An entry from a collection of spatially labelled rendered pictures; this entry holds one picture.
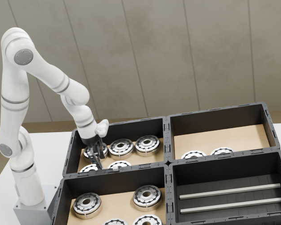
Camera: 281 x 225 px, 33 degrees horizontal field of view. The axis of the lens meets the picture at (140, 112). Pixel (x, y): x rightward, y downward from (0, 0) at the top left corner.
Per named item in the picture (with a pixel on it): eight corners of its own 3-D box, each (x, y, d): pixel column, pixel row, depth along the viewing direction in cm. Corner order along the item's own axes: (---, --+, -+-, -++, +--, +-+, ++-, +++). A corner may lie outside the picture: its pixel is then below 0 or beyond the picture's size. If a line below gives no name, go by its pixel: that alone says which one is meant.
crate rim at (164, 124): (63, 181, 175) (61, 177, 174) (74, 133, 200) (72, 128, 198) (169, 168, 170) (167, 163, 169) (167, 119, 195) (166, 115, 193)
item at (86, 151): (82, 160, 192) (81, 159, 192) (85, 144, 200) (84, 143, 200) (106, 156, 191) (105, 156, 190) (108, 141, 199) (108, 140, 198)
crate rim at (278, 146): (169, 168, 170) (168, 163, 169) (167, 119, 195) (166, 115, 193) (281, 153, 165) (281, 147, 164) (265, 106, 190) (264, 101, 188)
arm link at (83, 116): (68, 126, 177) (87, 128, 172) (54, 92, 168) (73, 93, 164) (79, 114, 181) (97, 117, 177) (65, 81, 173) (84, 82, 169)
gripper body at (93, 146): (81, 126, 183) (89, 144, 188) (77, 139, 176) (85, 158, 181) (100, 122, 181) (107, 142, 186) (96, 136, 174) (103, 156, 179)
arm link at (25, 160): (9, 121, 176) (20, 157, 185) (-7, 135, 169) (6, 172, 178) (29, 124, 173) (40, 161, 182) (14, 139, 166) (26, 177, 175)
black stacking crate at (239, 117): (173, 186, 176) (168, 164, 169) (171, 138, 200) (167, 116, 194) (282, 173, 171) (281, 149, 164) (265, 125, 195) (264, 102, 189)
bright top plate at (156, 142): (134, 152, 189) (133, 151, 189) (136, 137, 197) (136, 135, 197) (158, 150, 187) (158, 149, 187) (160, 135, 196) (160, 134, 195)
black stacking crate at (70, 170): (70, 199, 181) (62, 178, 174) (80, 150, 205) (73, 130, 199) (172, 187, 176) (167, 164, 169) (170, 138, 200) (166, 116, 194)
